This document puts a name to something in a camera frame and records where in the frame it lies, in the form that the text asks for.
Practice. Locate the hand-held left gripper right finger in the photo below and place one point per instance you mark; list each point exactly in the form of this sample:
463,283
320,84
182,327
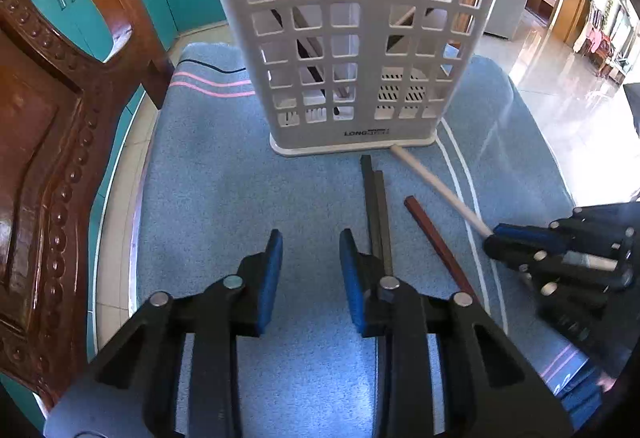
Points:
350,278

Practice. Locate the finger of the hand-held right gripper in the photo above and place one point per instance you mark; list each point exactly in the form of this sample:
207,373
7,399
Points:
505,250
520,232

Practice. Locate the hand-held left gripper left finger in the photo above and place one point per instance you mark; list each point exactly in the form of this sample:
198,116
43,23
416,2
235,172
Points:
270,278

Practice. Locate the brown chopstick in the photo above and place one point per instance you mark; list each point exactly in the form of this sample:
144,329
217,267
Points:
435,243

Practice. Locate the cream chopstick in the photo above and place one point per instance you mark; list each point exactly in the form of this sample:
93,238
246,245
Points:
440,188

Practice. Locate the white plastic utensil holder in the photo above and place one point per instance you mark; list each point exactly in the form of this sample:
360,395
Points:
370,18

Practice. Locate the blue jeans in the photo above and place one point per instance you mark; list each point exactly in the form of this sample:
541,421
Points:
580,393

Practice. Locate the blue striped cloth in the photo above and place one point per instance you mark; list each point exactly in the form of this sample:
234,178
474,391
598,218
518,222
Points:
225,198

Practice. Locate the wooden chairs with garments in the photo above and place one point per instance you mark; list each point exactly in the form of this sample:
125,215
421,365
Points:
600,38

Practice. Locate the carved wooden chair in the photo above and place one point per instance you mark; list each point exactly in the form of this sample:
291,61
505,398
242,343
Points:
40,143

